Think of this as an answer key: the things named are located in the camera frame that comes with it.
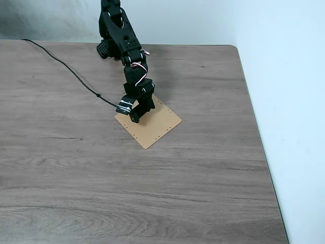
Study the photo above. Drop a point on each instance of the tan square board with holes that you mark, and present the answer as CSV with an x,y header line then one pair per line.
x,y
155,127

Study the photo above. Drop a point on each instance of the black gripper camera with mount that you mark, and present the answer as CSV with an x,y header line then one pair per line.
x,y
125,105

